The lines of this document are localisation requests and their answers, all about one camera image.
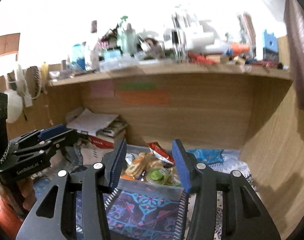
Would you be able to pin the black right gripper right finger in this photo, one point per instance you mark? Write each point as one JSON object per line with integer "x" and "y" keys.
{"x": 244, "y": 215}

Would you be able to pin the pink sticky note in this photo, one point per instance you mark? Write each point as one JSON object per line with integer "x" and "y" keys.
{"x": 102, "y": 89}

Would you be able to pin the orange sleeve forearm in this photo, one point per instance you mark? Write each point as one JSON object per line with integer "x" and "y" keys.
{"x": 9, "y": 221}

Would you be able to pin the bread bun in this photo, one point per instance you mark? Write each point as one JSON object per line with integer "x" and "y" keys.
{"x": 143, "y": 162}

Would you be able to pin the blue snack bag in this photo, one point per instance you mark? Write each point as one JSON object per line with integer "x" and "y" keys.
{"x": 207, "y": 156}

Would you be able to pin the green jelly cup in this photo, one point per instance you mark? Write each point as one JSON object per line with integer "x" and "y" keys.
{"x": 159, "y": 176}

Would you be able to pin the green paper note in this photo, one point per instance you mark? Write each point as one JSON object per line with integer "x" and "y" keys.
{"x": 138, "y": 86}

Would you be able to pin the clear plastic storage bin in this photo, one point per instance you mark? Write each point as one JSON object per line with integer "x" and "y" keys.
{"x": 127, "y": 183}

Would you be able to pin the orange paper note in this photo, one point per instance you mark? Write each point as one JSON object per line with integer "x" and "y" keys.
{"x": 156, "y": 98}

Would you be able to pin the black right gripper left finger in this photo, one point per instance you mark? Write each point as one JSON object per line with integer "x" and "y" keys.
{"x": 54, "y": 214}

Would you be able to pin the red snack bag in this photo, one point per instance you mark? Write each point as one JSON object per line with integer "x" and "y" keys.
{"x": 161, "y": 153}

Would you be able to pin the white fluffy pompom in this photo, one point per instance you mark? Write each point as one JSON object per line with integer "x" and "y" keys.
{"x": 15, "y": 106}

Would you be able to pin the person's left hand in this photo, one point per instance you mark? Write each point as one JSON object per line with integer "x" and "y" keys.
{"x": 26, "y": 187}

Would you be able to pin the dark patterned colourful cloth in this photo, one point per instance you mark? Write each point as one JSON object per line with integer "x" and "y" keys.
{"x": 137, "y": 216}

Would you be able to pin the white loose papers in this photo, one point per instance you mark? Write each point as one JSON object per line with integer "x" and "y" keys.
{"x": 90, "y": 123}

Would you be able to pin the stack of books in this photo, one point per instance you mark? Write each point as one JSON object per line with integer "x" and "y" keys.
{"x": 107, "y": 137}

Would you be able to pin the brown curtain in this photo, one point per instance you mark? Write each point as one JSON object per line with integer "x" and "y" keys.
{"x": 294, "y": 20}

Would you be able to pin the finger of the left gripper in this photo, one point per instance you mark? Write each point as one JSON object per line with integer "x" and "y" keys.
{"x": 46, "y": 134}
{"x": 68, "y": 138}

